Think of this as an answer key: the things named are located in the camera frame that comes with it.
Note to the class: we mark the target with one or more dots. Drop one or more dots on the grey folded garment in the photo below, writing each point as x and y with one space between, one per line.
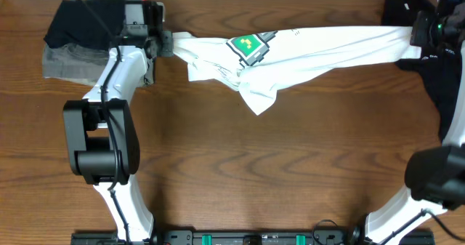
74 63

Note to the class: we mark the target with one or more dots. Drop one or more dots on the black garment on right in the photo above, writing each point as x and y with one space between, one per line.
440 70

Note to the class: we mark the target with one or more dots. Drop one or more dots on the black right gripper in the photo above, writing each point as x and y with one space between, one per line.
422 36

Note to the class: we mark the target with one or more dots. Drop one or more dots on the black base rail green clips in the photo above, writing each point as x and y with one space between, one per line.
322 235

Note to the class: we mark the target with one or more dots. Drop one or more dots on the white t-shirt with green print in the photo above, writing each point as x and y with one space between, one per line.
259 65

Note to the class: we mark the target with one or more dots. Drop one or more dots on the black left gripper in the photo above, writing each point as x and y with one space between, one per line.
166 37

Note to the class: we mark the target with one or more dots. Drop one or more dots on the black shorts with red trim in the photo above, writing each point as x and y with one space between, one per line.
94 24

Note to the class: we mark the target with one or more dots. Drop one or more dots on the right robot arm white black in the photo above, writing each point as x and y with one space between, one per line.
434 178

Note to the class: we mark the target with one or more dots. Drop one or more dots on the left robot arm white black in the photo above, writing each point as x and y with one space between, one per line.
102 142

